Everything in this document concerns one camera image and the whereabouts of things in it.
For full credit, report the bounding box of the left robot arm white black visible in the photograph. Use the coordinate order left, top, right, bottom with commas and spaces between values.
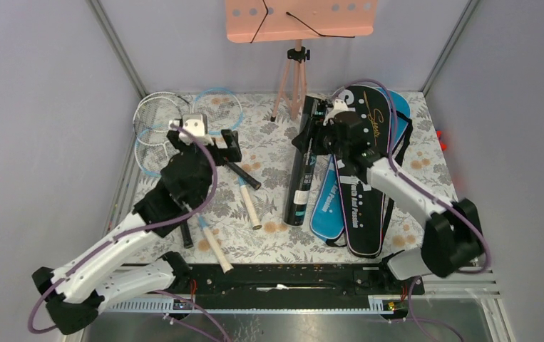
28, 126, 242, 335

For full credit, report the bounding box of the white racket black grip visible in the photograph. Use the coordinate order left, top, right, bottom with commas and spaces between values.
133, 96, 263, 191

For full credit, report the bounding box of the black sport racket bag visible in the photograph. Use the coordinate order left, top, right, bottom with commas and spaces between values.
334, 83, 408, 259

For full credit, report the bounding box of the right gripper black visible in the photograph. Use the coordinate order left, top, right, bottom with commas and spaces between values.
291, 117, 349, 159

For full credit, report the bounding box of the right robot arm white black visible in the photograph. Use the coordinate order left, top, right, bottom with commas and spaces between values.
292, 111, 491, 294

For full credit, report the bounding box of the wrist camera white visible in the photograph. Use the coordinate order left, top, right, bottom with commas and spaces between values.
168, 113, 208, 138
323, 98, 350, 125

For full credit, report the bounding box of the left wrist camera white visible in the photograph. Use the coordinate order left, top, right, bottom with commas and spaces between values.
168, 113, 208, 138

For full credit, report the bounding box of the black shuttlecock tube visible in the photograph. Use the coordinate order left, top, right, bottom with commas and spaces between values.
283, 95, 327, 226

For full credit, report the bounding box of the pink music stand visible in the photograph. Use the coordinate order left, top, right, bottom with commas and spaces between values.
224, 0, 378, 122

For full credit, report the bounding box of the blue racket bag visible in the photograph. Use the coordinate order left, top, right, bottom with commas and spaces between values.
309, 88, 411, 244

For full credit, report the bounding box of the blue racket white grip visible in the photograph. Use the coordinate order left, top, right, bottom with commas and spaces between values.
192, 88, 262, 230

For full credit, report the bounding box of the blue racket lower left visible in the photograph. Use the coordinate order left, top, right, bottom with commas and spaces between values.
134, 125, 235, 274

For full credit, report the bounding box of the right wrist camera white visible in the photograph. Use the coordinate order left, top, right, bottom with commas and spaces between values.
323, 98, 350, 125

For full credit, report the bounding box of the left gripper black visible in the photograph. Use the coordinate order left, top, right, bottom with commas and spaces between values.
170, 129, 241, 204

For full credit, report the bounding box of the floral table mat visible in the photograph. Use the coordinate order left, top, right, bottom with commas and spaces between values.
127, 92, 456, 264

